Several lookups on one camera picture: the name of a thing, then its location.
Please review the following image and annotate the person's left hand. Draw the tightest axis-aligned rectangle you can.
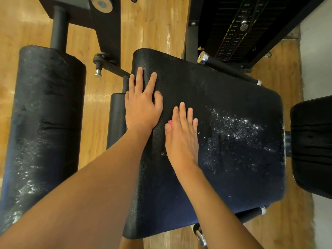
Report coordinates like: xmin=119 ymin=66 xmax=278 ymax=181
xmin=124 ymin=67 xmax=164 ymax=134

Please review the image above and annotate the person's left leg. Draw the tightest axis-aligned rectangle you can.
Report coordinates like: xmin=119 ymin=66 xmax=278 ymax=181
xmin=119 ymin=236 xmax=145 ymax=249

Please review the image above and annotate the person's left forearm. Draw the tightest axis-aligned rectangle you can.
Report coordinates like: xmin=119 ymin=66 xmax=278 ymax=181
xmin=0 ymin=127 xmax=154 ymax=249

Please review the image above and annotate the person's right hand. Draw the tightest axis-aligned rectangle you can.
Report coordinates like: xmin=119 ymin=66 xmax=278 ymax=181
xmin=164 ymin=102 xmax=200 ymax=172

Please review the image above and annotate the person's right forearm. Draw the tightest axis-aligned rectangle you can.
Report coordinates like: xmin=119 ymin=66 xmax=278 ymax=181
xmin=175 ymin=164 xmax=265 ymax=249

